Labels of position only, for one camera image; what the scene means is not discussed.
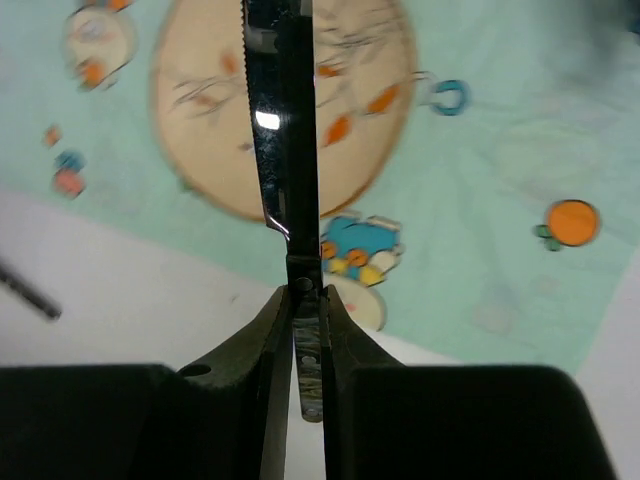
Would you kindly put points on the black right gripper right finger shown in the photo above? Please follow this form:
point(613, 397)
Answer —
point(387, 420)

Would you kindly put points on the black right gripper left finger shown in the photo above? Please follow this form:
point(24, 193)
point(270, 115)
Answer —
point(223, 416)

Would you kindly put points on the green cartoon print cloth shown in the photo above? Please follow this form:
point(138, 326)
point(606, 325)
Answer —
point(497, 231)

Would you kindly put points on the fork with black handle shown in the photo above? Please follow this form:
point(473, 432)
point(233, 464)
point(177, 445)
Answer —
point(32, 296)

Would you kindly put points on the round bird pattern plate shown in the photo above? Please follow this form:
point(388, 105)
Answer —
point(365, 60)

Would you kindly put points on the knife with patterned handle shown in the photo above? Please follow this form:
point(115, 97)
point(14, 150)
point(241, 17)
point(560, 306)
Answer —
point(280, 78)

